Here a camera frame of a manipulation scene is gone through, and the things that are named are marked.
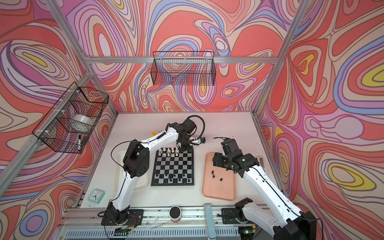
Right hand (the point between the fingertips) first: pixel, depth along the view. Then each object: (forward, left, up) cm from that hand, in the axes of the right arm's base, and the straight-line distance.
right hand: (219, 163), depth 79 cm
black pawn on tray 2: (-3, +3, -12) cm, 12 cm away
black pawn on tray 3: (-5, -2, -11) cm, 12 cm away
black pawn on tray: (0, +3, -12) cm, 12 cm away
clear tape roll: (+17, +69, +20) cm, 74 cm away
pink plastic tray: (-5, 0, -15) cm, 16 cm away
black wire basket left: (+15, +76, +19) cm, 80 cm away
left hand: (+16, +15, -7) cm, 23 cm away
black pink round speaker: (-22, +24, -7) cm, 33 cm away
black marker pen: (+7, +70, +14) cm, 71 cm away
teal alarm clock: (-12, +67, -10) cm, 68 cm away
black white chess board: (+3, +26, -10) cm, 28 cm away
